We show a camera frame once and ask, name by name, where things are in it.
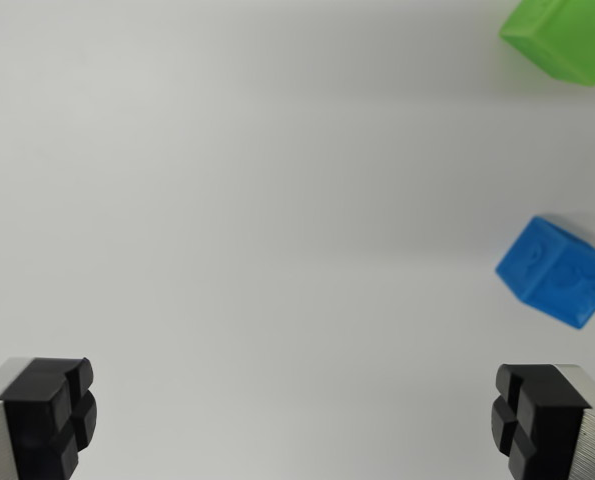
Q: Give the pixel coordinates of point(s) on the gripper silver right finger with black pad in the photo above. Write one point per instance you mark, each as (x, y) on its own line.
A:
(552, 425)

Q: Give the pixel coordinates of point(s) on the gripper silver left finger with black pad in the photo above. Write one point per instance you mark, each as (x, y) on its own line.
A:
(37, 420)

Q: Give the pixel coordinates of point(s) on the green embossed cube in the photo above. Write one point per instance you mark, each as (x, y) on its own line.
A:
(564, 37)

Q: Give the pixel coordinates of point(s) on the blue embossed cube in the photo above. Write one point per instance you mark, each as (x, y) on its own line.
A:
(557, 272)

